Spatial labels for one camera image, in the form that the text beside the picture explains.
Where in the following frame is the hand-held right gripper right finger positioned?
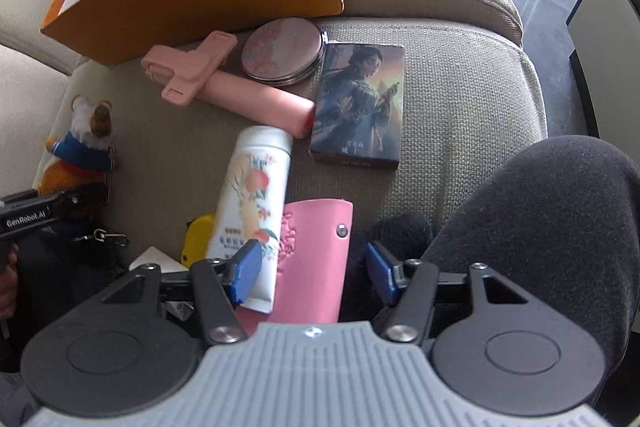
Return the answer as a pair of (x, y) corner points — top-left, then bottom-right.
(366, 242), (546, 344)

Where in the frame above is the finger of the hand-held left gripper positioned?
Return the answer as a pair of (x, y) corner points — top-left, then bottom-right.
(50, 183), (110, 235)

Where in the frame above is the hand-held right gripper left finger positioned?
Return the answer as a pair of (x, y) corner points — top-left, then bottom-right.
(85, 240), (263, 346)

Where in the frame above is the yellow round tape measure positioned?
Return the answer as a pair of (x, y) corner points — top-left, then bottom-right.
(181, 214), (217, 269)

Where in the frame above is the plush toy with blue shirt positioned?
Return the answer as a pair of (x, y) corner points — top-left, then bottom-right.
(39, 94), (130, 250)

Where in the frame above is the pink leather key case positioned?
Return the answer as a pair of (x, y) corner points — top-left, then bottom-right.
(235, 199), (354, 326)

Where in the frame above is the white tube with peach print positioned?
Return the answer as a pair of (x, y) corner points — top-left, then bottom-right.
(206, 125), (294, 314)

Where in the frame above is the card box with printed figure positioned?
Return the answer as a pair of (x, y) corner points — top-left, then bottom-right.
(309, 41), (406, 168)

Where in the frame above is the round pink compact mirror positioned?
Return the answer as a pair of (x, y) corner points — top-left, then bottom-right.
(241, 19), (324, 86)

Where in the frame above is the person's left hand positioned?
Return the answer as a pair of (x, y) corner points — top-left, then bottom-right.
(0, 243), (21, 323)

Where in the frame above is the dark cloth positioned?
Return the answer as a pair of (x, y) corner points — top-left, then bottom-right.
(371, 210), (434, 260)

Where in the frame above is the white paper card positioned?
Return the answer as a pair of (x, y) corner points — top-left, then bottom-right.
(129, 247), (189, 276)

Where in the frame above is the person's leg in dark pants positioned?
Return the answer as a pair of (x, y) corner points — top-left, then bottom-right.
(424, 135), (640, 414)

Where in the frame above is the pink selfie stick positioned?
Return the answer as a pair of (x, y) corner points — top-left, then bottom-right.
(141, 32), (317, 139)

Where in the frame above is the beige sofa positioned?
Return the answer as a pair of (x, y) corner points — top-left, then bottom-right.
(0, 0), (549, 308)

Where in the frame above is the white coffee table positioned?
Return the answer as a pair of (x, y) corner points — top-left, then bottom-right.
(566, 0), (640, 140)

